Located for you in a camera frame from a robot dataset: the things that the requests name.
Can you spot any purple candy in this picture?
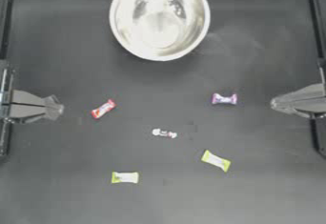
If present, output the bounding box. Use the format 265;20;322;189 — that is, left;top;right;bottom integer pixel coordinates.
210;92;238;106

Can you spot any green white candy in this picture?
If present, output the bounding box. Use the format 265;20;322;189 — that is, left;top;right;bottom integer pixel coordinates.
111;171;141;185
201;149;233;173

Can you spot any white black red twist candy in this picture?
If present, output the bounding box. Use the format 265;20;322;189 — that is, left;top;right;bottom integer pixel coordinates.
151;127;179;139

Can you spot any steel bowl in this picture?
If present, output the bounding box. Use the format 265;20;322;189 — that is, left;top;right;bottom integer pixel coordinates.
109;0;211;62

